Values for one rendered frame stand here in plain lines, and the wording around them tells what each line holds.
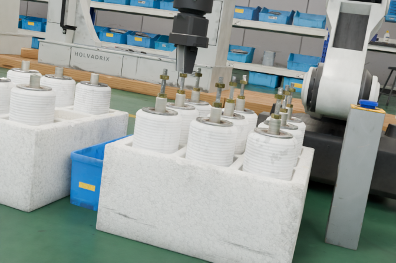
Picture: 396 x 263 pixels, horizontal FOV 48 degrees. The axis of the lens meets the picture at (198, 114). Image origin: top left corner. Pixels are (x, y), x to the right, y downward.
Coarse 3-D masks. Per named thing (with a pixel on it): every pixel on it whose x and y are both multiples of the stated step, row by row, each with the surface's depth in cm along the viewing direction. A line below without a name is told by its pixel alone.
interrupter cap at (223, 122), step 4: (196, 120) 87; (200, 120) 86; (204, 120) 87; (208, 120) 89; (220, 120) 90; (224, 120) 90; (228, 120) 90; (208, 124) 85; (212, 124) 84; (216, 124) 84; (220, 124) 84; (224, 124) 85; (228, 124) 85; (232, 124) 87
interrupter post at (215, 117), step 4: (212, 108) 87; (216, 108) 87; (220, 108) 88; (212, 112) 87; (216, 112) 87; (220, 112) 87; (212, 116) 87; (216, 116) 87; (220, 116) 87; (212, 120) 87; (216, 120) 87
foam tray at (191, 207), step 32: (128, 160) 86; (160, 160) 84; (192, 160) 84; (128, 192) 87; (160, 192) 85; (192, 192) 83; (224, 192) 81; (256, 192) 79; (288, 192) 77; (128, 224) 88; (160, 224) 85; (192, 224) 83; (224, 224) 82; (256, 224) 80; (288, 224) 78; (192, 256) 84; (224, 256) 82; (256, 256) 80; (288, 256) 79
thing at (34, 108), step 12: (12, 96) 96; (24, 96) 95; (36, 96) 95; (48, 96) 97; (12, 108) 96; (24, 108) 95; (36, 108) 96; (48, 108) 98; (12, 120) 96; (24, 120) 95; (36, 120) 96; (48, 120) 98
